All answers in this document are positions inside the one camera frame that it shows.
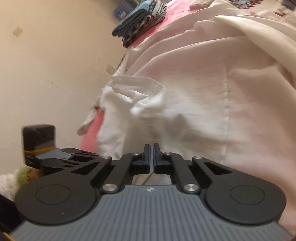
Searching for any white garment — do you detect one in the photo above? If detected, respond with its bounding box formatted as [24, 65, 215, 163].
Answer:
[78, 1, 295, 233]

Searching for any folded dark clothes stack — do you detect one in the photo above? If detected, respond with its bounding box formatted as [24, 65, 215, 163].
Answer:
[111, 1, 167, 48]

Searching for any red floral blanket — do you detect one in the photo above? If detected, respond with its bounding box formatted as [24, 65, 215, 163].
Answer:
[77, 1, 295, 152]

